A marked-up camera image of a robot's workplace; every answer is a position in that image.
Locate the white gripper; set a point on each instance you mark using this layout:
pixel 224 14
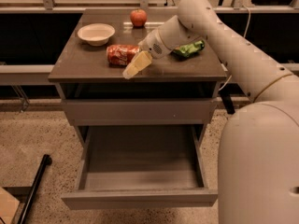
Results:
pixel 151 45

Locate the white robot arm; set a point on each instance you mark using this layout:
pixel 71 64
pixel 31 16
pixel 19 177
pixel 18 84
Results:
pixel 258 163

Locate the grey drawer cabinet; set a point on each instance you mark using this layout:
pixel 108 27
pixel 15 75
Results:
pixel 83 72

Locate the closed grey top drawer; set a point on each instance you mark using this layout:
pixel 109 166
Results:
pixel 138 112

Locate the open grey middle drawer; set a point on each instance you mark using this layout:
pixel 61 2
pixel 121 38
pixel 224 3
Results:
pixel 154 166

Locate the green chip bag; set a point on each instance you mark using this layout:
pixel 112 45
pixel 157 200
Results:
pixel 186 51

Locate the red apple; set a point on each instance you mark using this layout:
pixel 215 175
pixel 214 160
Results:
pixel 138 17

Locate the white bowl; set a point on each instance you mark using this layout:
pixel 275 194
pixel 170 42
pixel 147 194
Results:
pixel 96 34

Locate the black metal leg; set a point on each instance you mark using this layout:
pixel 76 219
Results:
pixel 45 162

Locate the wooden board corner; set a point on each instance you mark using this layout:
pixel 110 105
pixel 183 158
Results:
pixel 8 207

